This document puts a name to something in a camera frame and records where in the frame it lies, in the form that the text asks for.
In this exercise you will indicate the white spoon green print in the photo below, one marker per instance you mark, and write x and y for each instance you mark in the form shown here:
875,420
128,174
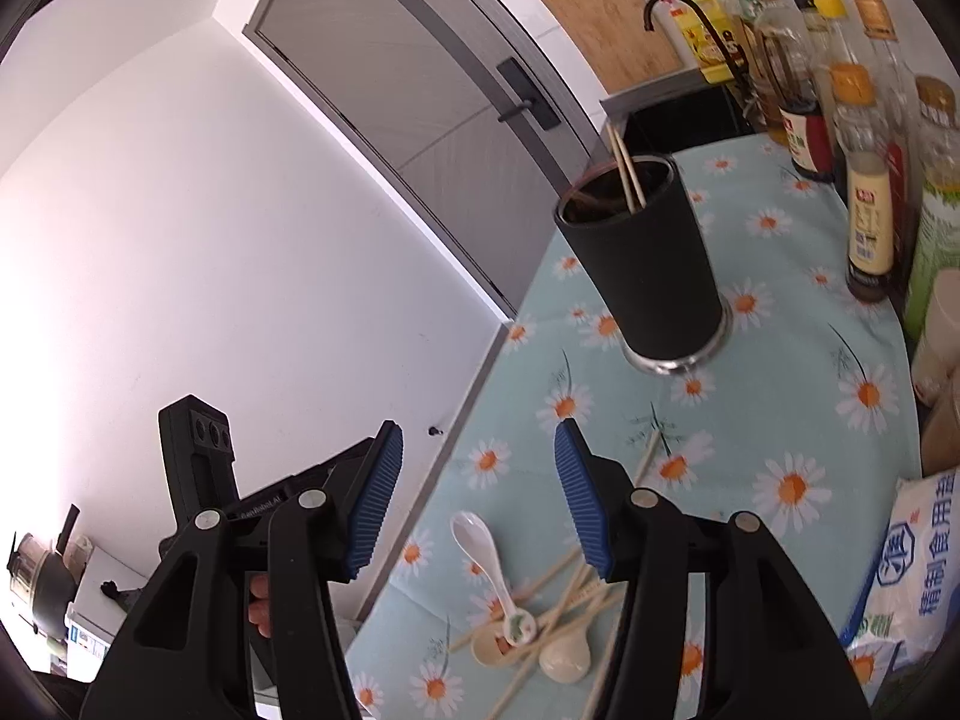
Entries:
472,536

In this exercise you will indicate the yellow oil bottle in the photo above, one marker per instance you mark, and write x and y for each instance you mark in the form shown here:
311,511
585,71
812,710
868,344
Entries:
705,45

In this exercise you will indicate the beige container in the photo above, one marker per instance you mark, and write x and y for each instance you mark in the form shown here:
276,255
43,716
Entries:
943,435

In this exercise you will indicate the black sink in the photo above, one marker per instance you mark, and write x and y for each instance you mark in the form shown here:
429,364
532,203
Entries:
675,120

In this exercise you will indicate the light wooden chopstick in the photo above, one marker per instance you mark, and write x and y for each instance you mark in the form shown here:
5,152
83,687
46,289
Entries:
622,169
632,172

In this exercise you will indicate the wooden cutting board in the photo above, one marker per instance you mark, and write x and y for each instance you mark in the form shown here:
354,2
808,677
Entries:
607,30

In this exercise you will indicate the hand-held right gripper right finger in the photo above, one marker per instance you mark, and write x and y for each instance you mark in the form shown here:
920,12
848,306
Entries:
585,502

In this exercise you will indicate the stack of paper cups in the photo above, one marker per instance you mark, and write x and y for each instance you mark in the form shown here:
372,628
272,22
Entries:
941,337

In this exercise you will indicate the white salt bag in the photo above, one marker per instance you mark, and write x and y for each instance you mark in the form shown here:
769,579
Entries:
922,562

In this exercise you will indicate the beige spoon bear print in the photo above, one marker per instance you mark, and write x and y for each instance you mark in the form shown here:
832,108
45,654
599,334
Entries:
491,645

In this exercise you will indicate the green bottle gold cap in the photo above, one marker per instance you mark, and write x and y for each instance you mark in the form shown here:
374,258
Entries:
937,225

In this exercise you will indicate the person's left hand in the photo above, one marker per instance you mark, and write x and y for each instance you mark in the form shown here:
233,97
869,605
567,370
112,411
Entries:
260,607

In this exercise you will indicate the wooden brush spatula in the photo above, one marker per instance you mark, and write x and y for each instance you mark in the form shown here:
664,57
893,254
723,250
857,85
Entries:
889,45

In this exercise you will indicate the white cabinet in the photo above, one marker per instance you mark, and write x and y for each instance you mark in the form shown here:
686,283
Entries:
97,615

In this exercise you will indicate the yellow cap bottle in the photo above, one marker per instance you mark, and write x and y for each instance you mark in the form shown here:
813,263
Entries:
832,22

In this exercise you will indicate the black cap sauce bottle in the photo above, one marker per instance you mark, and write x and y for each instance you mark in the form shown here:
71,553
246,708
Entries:
806,135

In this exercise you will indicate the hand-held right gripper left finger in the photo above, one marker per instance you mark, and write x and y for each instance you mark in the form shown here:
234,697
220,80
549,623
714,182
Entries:
371,499

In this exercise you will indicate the plain beige spoon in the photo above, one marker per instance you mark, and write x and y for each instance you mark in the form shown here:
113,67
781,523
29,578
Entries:
566,656

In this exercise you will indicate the pile of chopsticks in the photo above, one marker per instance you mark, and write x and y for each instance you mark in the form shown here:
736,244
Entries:
559,600

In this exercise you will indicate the daisy print tablecloth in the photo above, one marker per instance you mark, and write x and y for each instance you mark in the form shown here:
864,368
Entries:
750,405

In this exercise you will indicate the grey door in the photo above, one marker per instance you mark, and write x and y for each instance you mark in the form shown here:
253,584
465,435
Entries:
390,75

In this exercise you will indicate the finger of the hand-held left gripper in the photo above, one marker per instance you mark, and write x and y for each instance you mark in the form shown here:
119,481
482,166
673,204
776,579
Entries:
352,459

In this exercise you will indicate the black curved faucet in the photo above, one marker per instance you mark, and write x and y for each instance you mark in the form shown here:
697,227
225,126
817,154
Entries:
694,1

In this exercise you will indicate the clear bottle amber cap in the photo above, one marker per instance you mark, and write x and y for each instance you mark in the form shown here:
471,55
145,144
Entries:
772,67

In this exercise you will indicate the black cylindrical utensil holder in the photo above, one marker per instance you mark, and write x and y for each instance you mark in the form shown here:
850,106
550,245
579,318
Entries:
645,277

